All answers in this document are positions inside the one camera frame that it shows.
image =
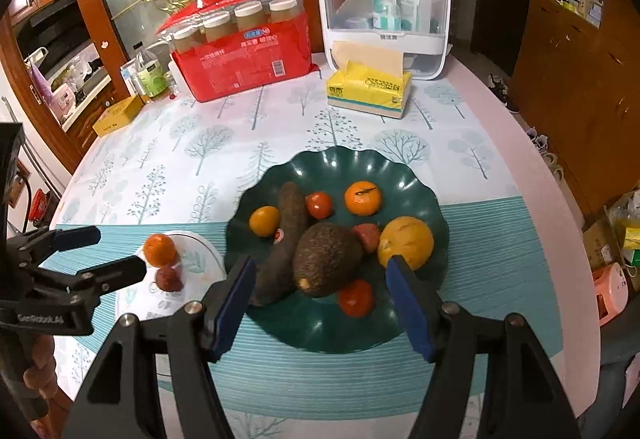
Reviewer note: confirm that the dark sneakers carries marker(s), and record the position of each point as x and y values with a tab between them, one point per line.
502	91

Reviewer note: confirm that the white skincare bottle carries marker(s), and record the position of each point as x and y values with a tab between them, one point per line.
410	4

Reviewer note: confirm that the white shoes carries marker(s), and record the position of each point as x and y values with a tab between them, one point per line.
545	154

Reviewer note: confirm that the brown cardboard box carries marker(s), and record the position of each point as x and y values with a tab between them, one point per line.
597	244

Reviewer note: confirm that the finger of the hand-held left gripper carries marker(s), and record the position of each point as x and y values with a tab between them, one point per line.
75	237
117	269

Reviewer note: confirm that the grey chair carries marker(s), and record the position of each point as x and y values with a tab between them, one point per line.
617	394

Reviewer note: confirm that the dark brown avocado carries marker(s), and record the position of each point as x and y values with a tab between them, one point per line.
325	259

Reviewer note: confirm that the red plastic cup package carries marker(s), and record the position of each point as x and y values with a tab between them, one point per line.
240	69

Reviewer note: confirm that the red-brown lychee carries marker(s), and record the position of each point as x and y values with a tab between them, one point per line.
369	239
168	279

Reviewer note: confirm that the person's left hand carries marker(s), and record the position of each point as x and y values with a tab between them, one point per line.
42	369

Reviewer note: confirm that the yellow green packet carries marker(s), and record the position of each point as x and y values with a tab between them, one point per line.
631	231

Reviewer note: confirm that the white clear-door storage box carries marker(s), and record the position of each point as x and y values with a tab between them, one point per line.
425	61

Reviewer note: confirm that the large yellow-orange round fruit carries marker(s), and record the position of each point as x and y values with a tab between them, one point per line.
405	239

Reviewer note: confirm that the red plastic container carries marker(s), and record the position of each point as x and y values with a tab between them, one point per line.
42	206

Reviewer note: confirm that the clear bottle with green label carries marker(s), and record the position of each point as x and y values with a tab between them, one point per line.
150	79

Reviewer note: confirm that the dark green scalloped plate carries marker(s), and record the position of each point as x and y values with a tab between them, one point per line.
300	321

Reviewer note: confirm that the dark brown long cucumber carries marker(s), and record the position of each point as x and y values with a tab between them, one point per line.
287	219

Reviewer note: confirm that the orange tangerine with stem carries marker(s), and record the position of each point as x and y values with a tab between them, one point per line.
362	205

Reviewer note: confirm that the white round printed plate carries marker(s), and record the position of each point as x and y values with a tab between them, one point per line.
200	259

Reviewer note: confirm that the teal striped table runner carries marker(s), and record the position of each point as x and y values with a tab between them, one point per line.
325	384

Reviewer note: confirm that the yellow tissue pack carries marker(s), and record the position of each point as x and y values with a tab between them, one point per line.
370	91

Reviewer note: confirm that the pink plastic stool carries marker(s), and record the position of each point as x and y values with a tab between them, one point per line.
610	294

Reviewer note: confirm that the small orange tomato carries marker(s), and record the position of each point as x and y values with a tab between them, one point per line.
263	220

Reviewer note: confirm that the wooden cabinet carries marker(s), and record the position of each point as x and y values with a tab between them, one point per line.
575	84

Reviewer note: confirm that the pink box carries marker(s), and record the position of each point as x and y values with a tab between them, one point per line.
61	101

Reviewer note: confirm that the red cherry tomato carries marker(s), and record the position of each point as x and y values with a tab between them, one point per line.
319	205
356	298

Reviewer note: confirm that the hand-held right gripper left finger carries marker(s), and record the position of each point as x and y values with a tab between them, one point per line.
232	309

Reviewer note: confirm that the yellow cardboard box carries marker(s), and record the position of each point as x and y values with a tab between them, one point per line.
117	116

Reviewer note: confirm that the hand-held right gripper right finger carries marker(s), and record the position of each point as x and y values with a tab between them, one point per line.
410	309

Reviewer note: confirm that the black range hood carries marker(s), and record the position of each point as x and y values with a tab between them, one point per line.
50	21

